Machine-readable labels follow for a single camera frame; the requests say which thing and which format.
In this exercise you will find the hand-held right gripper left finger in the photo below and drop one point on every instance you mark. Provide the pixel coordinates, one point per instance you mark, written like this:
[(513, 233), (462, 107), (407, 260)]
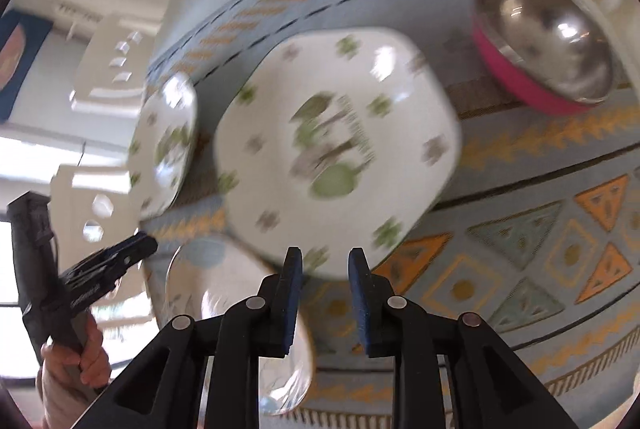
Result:
[(292, 299)]

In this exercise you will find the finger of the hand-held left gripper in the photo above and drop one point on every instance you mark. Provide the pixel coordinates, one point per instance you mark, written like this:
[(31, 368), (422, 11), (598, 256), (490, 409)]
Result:
[(125, 251)]

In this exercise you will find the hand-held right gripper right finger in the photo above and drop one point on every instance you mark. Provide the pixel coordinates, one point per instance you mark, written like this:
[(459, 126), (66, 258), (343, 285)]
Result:
[(360, 299)]

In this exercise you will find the large white green-print plate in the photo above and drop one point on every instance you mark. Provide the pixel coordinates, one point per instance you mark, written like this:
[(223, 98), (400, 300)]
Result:
[(300, 84)]

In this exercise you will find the pink steel bowl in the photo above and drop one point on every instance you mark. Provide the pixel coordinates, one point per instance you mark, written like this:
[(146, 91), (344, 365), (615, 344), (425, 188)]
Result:
[(540, 34)]

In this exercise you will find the person's left forearm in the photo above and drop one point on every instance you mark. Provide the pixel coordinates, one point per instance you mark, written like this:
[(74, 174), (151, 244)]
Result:
[(57, 396)]

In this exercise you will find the person's left hand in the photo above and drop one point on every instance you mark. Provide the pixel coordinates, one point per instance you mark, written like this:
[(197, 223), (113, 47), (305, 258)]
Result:
[(95, 359)]

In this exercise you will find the white plastic chair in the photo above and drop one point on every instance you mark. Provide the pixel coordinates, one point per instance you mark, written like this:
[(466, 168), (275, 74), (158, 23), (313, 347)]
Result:
[(100, 74), (70, 189)]

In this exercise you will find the small white green-print plate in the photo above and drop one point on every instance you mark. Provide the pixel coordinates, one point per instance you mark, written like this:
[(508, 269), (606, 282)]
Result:
[(160, 119)]

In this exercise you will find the patterned blue table mat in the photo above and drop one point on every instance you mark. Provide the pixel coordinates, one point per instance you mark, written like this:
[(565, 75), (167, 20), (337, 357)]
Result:
[(500, 189)]

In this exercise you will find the blue wall poster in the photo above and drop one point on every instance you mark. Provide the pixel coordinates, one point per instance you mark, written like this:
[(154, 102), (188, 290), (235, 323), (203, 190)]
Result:
[(20, 59)]

